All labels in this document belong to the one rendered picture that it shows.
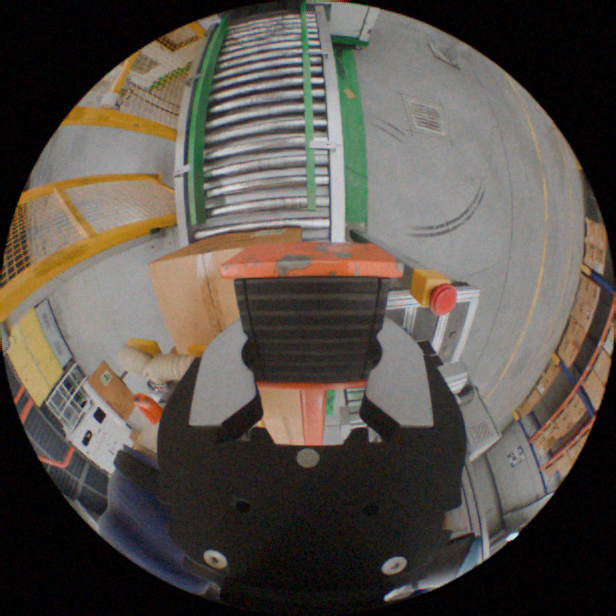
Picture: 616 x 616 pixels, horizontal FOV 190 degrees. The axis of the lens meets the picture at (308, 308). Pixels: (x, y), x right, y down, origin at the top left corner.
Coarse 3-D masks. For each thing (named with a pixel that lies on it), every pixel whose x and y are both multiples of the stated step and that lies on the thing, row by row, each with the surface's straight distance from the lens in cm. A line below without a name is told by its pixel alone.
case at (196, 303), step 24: (216, 240) 69; (240, 240) 56; (264, 240) 49; (288, 240) 45; (168, 264) 54; (192, 264) 49; (216, 264) 46; (168, 288) 57; (192, 288) 52; (216, 288) 48; (168, 312) 61; (192, 312) 55; (216, 312) 51; (192, 336) 60; (216, 336) 56; (264, 408) 75; (288, 408) 73
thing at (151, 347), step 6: (132, 342) 48; (138, 342) 46; (144, 342) 45; (150, 342) 43; (156, 342) 43; (138, 348) 47; (144, 348) 45; (150, 348) 43; (156, 348) 43; (150, 354) 45; (150, 384) 49
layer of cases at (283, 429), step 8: (176, 352) 150; (264, 416) 163; (272, 416) 161; (280, 416) 159; (288, 416) 158; (272, 424) 173; (280, 424) 171; (288, 424) 170; (296, 424) 168; (272, 432) 188; (280, 432) 186; (288, 432) 184; (296, 432) 182; (280, 440) 203; (288, 440) 201; (296, 440) 199
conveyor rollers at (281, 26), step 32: (256, 32) 154; (288, 32) 144; (224, 64) 129; (256, 64) 118; (288, 64) 117; (224, 96) 110; (256, 96) 101; (288, 96) 98; (320, 96) 98; (256, 128) 91; (288, 128) 90; (320, 128) 91; (256, 160) 86; (288, 160) 83; (320, 160) 82; (224, 192) 88; (256, 224) 83; (288, 224) 80; (320, 224) 80
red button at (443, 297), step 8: (440, 288) 41; (448, 288) 42; (432, 296) 41; (440, 296) 41; (448, 296) 43; (456, 296) 44; (432, 304) 42; (440, 304) 42; (448, 304) 44; (440, 312) 43; (448, 312) 45
